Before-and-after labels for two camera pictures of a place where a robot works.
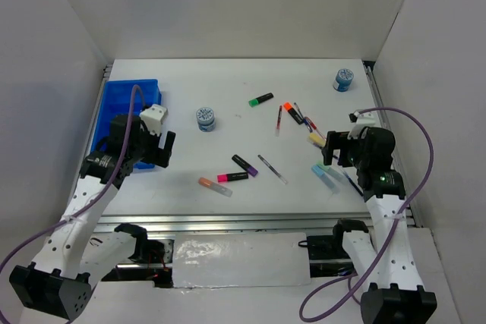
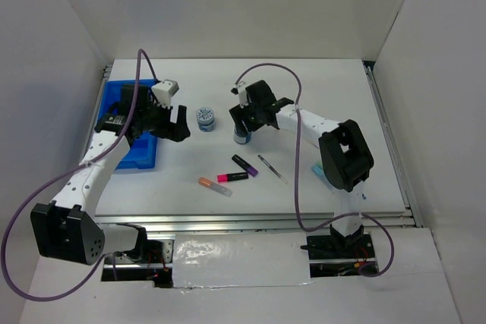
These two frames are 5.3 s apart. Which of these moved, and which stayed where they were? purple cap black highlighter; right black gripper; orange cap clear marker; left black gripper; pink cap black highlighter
Moved: left black gripper; right black gripper
Stayed: pink cap black highlighter; orange cap clear marker; purple cap black highlighter
